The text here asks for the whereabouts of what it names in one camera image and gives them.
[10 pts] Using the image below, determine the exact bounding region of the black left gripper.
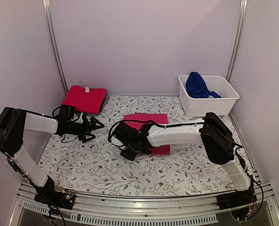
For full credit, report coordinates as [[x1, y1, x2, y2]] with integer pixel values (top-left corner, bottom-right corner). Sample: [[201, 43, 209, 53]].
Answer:
[[67, 116, 104, 143]]

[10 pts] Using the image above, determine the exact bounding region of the magenta t-shirt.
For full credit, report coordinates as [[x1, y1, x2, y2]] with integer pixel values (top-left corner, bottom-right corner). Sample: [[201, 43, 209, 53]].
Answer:
[[61, 85, 107, 114]]

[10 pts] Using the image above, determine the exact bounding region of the pink garment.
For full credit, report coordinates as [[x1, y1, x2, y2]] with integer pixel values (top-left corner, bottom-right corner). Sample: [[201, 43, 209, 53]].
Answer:
[[123, 113, 171, 156]]

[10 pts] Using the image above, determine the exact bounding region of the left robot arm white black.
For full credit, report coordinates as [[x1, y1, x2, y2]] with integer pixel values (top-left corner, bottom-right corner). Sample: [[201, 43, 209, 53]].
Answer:
[[0, 105, 104, 210]]

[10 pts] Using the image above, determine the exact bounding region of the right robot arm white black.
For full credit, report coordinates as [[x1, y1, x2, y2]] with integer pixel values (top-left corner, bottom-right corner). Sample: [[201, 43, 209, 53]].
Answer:
[[109, 113, 257, 210]]

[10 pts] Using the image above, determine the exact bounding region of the white plastic laundry bin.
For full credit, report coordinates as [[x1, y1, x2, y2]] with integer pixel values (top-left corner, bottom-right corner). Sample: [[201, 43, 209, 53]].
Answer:
[[178, 75, 240, 118]]

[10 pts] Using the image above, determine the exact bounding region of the grey folded garment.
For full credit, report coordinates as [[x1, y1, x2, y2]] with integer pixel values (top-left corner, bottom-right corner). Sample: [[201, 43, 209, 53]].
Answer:
[[88, 95, 109, 116]]

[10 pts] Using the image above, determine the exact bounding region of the floral patterned table cloth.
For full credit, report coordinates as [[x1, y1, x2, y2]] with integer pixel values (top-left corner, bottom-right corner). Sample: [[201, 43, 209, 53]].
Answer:
[[37, 94, 255, 197]]

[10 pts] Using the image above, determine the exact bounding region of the blue garment in bin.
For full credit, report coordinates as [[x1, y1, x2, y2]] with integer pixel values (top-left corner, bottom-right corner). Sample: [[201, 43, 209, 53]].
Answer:
[[185, 72, 221, 99]]

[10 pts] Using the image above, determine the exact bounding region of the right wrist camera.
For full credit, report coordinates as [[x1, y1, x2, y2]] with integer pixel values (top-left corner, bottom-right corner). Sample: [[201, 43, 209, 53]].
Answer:
[[108, 121, 137, 147]]

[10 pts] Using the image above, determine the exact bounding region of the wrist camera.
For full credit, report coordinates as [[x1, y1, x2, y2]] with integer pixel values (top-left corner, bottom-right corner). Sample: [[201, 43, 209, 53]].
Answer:
[[58, 105, 88, 123], [108, 121, 137, 147]]

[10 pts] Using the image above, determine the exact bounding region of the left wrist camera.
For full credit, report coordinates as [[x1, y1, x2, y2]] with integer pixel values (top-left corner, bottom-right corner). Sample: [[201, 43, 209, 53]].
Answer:
[[58, 105, 88, 123]]

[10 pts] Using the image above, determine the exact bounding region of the aluminium front rail base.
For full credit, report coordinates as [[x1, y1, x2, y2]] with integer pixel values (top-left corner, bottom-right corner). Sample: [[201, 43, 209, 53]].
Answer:
[[9, 182, 279, 226]]

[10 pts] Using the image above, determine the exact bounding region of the aluminium frame post right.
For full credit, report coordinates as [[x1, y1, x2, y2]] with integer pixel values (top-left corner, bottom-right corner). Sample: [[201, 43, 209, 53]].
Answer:
[[226, 0, 248, 82]]

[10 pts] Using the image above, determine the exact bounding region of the aluminium frame post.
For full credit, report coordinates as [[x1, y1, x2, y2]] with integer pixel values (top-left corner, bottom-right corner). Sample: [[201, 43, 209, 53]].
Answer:
[[226, 0, 248, 82], [42, 0, 68, 95]]

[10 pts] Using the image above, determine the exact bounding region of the aluminium frame post left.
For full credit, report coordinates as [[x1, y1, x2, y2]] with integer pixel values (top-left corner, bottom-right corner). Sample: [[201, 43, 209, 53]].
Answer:
[[42, 0, 68, 95]]

